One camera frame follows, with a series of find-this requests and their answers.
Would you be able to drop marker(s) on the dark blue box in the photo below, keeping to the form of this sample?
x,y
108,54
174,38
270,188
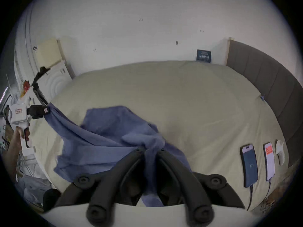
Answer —
x,y
203,55

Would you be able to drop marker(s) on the beige board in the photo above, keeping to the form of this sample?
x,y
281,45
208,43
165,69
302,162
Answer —
x,y
48,52

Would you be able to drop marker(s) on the bed with beige sheet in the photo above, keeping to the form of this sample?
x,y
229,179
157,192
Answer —
x,y
189,98

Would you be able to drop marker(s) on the person's left forearm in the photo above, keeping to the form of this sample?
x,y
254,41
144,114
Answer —
x,y
10,159

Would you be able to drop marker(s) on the black tripod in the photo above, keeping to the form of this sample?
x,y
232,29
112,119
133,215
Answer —
x,y
37,84

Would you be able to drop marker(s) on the dark blue phone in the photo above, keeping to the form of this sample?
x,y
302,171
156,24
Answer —
x,y
249,165

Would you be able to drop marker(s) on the person's left hand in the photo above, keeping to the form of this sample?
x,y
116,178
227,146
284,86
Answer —
x,y
19,136

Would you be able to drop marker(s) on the white washing machine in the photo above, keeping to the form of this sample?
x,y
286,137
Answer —
x,y
53,81

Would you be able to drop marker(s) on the white phone with red label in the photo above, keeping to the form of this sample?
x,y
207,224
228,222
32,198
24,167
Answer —
x,y
269,164

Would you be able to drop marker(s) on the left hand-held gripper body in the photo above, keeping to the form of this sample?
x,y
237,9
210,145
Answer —
x,y
20,115

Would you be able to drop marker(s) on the white hand controller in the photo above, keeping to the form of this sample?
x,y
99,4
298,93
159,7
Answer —
x,y
280,152

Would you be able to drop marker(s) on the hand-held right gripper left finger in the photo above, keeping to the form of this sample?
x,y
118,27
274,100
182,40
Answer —
x,y
111,178

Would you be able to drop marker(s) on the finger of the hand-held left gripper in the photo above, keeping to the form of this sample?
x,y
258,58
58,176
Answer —
x,y
45,111

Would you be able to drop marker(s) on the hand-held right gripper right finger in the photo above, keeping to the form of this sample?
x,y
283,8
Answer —
x,y
187,181

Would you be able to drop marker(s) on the grey padded headboard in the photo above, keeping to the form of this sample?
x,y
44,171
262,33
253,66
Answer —
x,y
267,79

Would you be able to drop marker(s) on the blue shirt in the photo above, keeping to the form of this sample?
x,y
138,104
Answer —
x,y
106,131

